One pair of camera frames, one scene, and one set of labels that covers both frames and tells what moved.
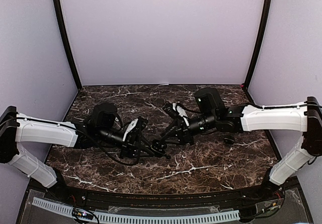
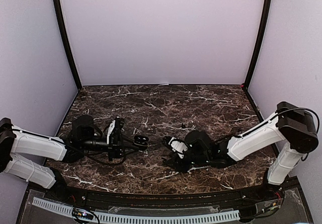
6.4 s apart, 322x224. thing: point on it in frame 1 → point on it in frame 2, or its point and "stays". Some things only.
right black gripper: [181, 131] → [177, 165]
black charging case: [157, 146] → [141, 142]
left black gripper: [130, 146] → [115, 149]
